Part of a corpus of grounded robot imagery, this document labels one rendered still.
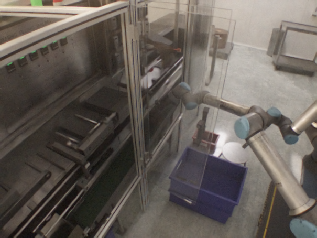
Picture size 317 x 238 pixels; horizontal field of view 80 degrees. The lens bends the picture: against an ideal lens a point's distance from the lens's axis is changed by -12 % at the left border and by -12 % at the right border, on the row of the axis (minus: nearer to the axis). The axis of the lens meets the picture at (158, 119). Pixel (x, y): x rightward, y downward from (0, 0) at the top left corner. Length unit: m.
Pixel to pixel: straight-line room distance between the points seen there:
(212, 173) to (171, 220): 0.60
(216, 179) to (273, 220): 0.62
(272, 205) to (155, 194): 1.09
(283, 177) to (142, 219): 1.36
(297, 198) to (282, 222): 0.80
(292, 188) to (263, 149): 0.24
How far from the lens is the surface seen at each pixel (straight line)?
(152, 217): 2.12
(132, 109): 1.19
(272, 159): 1.19
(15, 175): 1.41
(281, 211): 2.05
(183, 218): 2.13
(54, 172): 1.51
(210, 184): 2.09
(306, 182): 1.72
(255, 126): 1.21
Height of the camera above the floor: 1.94
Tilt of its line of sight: 40 degrees down
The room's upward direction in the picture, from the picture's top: straight up
